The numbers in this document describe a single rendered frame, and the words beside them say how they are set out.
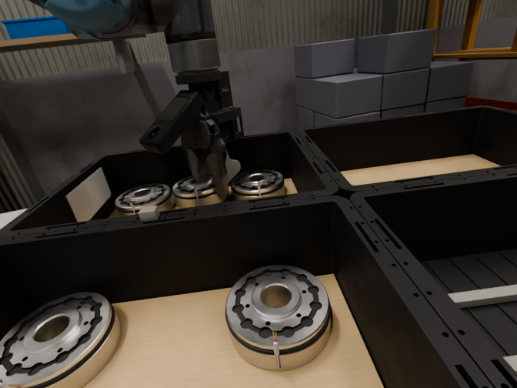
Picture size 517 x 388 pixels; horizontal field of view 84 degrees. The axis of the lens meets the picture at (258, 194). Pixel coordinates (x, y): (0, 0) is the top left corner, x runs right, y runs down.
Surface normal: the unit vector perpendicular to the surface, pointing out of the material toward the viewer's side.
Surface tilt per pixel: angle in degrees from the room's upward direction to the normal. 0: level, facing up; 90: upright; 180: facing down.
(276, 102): 90
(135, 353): 0
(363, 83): 90
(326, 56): 90
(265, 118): 90
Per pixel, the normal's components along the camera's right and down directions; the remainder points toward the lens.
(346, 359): -0.11, -0.89
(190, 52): 0.09, 0.43
